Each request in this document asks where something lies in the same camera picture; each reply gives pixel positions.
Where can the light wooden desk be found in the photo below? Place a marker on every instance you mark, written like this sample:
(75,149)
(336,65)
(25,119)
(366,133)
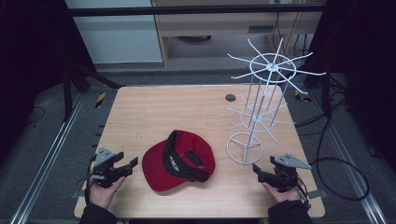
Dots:
(218,25)

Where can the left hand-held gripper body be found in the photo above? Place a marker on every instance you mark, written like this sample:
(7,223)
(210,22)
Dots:
(104,171)

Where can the white cabinet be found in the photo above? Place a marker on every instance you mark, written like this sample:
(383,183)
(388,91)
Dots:
(118,40)

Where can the red and black baseball cap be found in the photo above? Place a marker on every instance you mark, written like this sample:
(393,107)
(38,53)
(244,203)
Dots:
(158,168)

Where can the aluminium floor rail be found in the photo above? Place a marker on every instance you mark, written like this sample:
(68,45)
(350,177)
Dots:
(355,177)
(46,161)

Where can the yellow and black striped tape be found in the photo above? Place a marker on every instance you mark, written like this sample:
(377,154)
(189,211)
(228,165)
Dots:
(302,97)
(100,100)

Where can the black metal stand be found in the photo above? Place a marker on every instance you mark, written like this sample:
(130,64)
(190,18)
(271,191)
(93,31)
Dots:
(67,93)
(326,93)

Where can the person's right hand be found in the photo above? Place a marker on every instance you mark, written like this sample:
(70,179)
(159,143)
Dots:
(281,196)

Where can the grey metal table bracket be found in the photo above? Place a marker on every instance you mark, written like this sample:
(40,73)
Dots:
(318,193)
(77,194)

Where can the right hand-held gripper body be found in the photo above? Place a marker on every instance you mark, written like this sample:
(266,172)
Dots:
(286,175)

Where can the person's left hand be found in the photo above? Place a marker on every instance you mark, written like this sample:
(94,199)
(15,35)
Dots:
(102,194)

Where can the black horizontal bar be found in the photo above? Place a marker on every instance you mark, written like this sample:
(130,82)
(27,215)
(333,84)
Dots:
(186,10)

